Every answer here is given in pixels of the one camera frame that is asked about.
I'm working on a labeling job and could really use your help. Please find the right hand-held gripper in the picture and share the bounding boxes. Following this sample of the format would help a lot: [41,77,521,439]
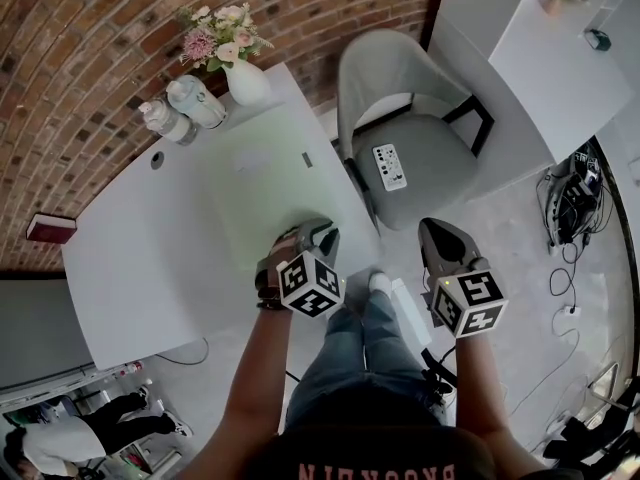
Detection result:
[417,217,509,339]

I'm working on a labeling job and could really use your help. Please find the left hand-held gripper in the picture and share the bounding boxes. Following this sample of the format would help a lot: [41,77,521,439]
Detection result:
[276,218,347,319]

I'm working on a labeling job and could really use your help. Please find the pale green folder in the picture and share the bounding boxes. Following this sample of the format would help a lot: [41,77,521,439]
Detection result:
[192,102,377,275]

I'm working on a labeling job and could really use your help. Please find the person's left forearm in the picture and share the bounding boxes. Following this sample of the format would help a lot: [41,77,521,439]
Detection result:
[174,301,297,480]

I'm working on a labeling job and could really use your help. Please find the person's right forearm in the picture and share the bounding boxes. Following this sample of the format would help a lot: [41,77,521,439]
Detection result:
[451,331,547,480]

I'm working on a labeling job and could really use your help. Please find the person's left hand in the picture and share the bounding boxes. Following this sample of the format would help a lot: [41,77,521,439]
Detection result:
[254,231,302,300]

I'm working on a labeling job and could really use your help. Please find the person's right white shoe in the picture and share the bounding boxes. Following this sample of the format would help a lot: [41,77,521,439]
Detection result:
[368,271,394,295]

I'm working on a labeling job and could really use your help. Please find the grey upholstered chair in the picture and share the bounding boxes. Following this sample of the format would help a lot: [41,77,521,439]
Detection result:
[336,28,497,232]

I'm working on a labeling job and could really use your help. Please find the white remote control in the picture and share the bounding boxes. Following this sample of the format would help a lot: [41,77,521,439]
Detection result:
[371,142,409,193]

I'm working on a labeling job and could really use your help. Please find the person's blue jeans legs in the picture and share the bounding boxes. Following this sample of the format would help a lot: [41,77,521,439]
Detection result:
[284,287,449,432]

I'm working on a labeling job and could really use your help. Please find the white vase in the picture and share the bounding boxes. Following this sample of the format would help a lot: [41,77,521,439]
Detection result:
[221,57,273,108]

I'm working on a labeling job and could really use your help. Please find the white desk with drawers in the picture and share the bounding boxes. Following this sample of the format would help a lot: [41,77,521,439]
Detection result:
[60,61,387,372]

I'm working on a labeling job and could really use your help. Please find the pale blue lidded tumbler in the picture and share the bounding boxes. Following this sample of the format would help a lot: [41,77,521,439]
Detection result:
[165,74,229,131]

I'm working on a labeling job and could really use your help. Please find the clear bottle with pink lid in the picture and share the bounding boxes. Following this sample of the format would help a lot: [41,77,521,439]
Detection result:
[137,98,199,147]

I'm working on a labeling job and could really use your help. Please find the white shelf desk unit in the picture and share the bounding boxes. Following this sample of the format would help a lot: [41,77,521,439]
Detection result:
[424,0,640,205]

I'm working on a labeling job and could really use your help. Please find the person's black shirt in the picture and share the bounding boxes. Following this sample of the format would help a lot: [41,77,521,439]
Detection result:
[238,407,502,480]

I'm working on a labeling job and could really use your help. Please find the pink flower bouquet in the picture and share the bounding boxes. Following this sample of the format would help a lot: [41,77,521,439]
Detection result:
[177,1,276,73]

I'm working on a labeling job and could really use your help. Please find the red capped bottle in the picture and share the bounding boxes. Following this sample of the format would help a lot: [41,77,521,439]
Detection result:
[111,360,145,380]

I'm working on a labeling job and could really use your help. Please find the small green clock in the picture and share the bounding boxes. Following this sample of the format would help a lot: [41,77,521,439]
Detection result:
[584,27,613,52]

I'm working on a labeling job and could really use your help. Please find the dark red book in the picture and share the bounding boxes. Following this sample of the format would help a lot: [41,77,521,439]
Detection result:
[25,212,79,246]

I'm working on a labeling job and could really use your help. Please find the grey refrigerator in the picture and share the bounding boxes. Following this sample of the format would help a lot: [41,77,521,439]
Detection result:
[0,269,97,395]

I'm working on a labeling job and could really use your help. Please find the black device with cables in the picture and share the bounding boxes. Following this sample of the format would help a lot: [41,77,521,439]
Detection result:
[535,140,614,257]

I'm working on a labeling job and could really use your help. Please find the grey floor cable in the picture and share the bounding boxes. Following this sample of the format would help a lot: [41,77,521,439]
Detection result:
[154,336,211,367]

